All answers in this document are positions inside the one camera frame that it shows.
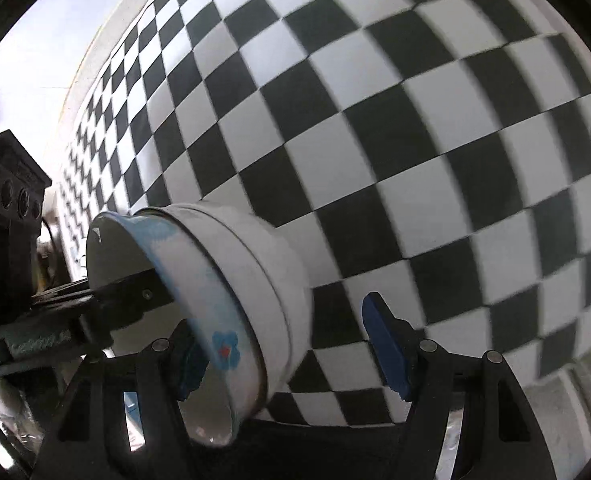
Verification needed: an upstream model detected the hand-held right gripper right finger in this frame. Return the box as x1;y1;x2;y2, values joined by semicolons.
362;291;557;480

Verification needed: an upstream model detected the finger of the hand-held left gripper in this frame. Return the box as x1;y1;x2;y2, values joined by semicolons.
30;269;177;354

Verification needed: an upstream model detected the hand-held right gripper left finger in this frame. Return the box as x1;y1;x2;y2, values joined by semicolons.
28;319;211;480

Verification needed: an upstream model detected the white bowl with blue flowers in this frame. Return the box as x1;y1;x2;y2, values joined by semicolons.
84;211;267;448

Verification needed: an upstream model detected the white bowl with dark rim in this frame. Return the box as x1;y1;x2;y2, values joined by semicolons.
134;201;315;408

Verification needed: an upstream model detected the blue box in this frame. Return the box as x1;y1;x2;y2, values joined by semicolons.
124;391;143;423

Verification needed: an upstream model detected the clear plastic bag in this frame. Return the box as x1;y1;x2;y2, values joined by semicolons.
0;374;46;443

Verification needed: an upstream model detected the black and white checkered tablecloth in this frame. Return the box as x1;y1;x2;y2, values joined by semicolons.
58;0;591;428

